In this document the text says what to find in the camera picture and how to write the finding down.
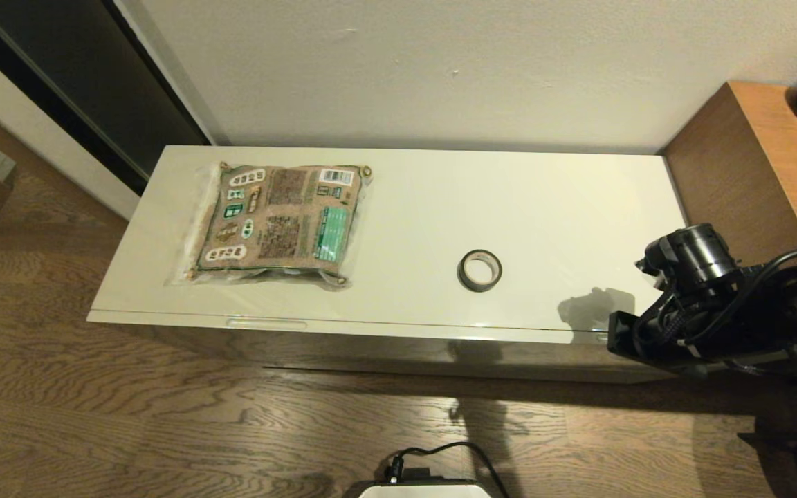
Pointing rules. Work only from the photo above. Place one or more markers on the black stand legs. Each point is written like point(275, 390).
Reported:
point(796, 443)

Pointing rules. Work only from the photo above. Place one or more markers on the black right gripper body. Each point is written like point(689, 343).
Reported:
point(637, 339)

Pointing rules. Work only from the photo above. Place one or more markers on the white glossy cabinet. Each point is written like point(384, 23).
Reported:
point(544, 207)

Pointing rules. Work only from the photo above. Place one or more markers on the white cabinet drawer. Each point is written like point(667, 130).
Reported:
point(371, 349)

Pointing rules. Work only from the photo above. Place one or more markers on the brown wooden side cabinet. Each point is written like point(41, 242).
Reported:
point(737, 173)

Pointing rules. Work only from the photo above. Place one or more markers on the white black robot base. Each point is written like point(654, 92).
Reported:
point(426, 490)

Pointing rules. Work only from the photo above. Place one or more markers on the brown green printed food bag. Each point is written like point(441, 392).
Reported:
point(281, 221)

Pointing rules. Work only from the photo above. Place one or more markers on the dark sliding door panel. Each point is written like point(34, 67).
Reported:
point(94, 76)

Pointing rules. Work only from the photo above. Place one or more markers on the dark adhesive tape roll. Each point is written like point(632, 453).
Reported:
point(464, 277)

